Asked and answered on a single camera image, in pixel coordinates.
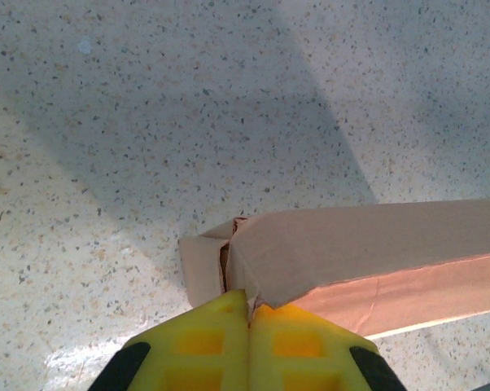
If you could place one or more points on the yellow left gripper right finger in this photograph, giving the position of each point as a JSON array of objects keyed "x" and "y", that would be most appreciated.
[{"x": 310, "y": 354}]

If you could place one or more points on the orange paper box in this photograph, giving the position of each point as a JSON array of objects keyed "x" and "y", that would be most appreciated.
[{"x": 351, "y": 252}]

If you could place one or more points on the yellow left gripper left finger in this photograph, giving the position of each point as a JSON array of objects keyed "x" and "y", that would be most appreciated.
[{"x": 196, "y": 354}]

